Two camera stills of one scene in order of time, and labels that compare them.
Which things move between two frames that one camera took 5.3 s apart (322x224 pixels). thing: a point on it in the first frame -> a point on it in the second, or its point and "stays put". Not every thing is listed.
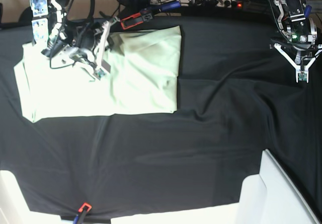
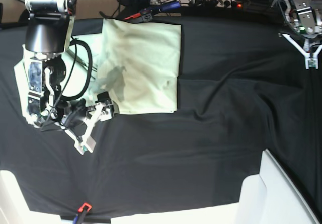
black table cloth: (238, 98) stays put
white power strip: (193, 1) stays put
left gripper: (75, 36) -> (78, 116)
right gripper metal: (302, 52) -> (309, 40)
